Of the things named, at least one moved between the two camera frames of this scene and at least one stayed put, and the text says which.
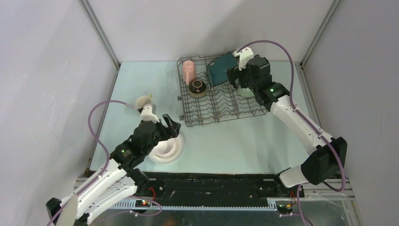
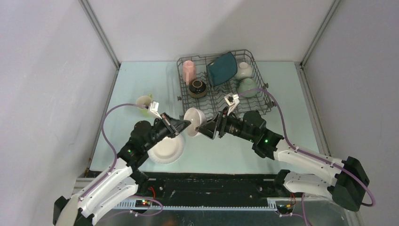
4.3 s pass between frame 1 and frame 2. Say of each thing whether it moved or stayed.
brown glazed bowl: stayed
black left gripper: stayed
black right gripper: moved
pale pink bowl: moved
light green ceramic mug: stayed
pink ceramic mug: stayed
